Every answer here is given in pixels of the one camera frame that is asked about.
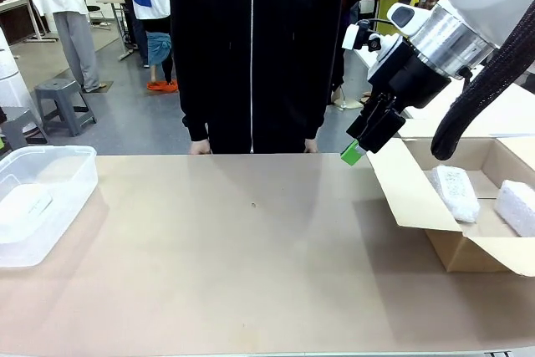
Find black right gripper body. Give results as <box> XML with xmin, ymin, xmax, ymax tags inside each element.
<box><xmin>366</xmin><ymin>40</ymin><xmax>453</xmax><ymax>110</ymax></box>

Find bubble-wrapped clock with QR label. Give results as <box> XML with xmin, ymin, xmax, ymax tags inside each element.
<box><xmin>429</xmin><ymin>165</ymin><xmax>482</xmax><ymax>223</ymax></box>

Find plain bubble-wrapped clock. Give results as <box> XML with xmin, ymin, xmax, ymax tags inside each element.
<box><xmin>494</xmin><ymin>180</ymin><xmax>535</xmax><ymax>238</ymax></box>

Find unwrapped white clock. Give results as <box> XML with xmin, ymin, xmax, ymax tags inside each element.
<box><xmin>0</xmin><ymin>183</ymin><xmax>55</xmax><ymax>229</ymax></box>

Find black sleeved right forearm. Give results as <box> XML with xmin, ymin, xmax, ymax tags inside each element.
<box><xmin>173</xmin><ymin>59</ymin><xmax>210</xmax><ymax>143</ymax></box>

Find black sleeved left forearm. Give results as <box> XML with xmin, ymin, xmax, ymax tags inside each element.
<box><xmin>306</xmin><ymin>59</ymin><xmax>343</xmax><ymax>143</ymax></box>

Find person's right hand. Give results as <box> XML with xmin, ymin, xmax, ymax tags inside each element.
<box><xmin>188</xmin><ymin>139</ymin><xmax>211</xmax><ymax>156</ymax></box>

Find open cardboard box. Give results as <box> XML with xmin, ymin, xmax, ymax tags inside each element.
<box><xmin>364</xmin><ymin>135</ymin><xmax>535</xmax><ymax>278</ymax></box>

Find white table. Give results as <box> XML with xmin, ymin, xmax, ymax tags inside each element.
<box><xmin>392</xmin><ymin>80</ymin><xmax>535</xmax><ymax>139</ymax></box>

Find person in black hoodie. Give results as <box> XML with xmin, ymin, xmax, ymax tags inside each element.
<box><xmin>168</xmin><ymin>0</ymin><xmax>344</xmax><ymax>156</ymax></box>

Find orange shoes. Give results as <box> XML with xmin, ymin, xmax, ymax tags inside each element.
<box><xmin>146</xmin><ymin>79</ymin><xmax>180</xmax><ymax>93</ymax></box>

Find person in blue jeans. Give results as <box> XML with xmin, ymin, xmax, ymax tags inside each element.
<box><xmin>145</xmin><ymin>30</ymin><xmax>175</xmax><ymax>83</ymax></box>

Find small desk with metal leg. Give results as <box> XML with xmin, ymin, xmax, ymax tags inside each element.
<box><xmin>96</xmin><ymin>0</ymin><xmax>135</xmax><ymax>61</ymax></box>

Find black chair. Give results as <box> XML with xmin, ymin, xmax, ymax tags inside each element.
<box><xmin>77</xmin><ymin>0</ymin><xmax>112</xmax><ymax>32</ymax></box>

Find grey plastic stool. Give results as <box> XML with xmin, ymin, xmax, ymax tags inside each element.
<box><xmin>0</xmin><ymin>106</ymin><xmax>49</xmax><ymax>151</ymax></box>
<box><xmin>33</xmin><ymin>79</ymin><xmax>98</xmax><ymax>137</ymax></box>

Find clear plastic container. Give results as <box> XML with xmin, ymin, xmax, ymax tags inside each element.
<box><xmin>0</xmin><ymin>145</ymin><xmax>99</xmax><ymax>268</ymax></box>

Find wooden desk with metal legs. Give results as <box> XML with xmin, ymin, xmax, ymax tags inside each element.
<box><xmin>0</xmin><ymin>0</ymin><xmax>59</xmax><ymax>43</ymax></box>

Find black braided cable sleeve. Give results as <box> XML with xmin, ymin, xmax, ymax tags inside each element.
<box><xmin>430</xmin><ymin>9</ymin><xmax>535</xmax><ymax>161</ymax></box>

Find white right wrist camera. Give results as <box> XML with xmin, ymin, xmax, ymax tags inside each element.
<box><xmin>341</xmin><ymin>19</ymin><xmax>384</xmax><ymax>56</ymax></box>

